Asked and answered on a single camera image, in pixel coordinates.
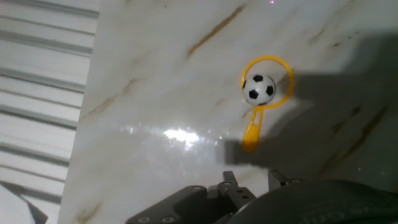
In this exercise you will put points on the small soccer ball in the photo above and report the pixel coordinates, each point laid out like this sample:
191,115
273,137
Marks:
258,89

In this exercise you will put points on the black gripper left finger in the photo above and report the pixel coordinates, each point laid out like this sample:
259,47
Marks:
217,202

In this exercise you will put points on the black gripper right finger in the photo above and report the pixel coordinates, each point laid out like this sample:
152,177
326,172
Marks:
278,180

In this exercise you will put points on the marble pattern board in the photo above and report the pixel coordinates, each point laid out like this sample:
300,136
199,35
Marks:
217,109

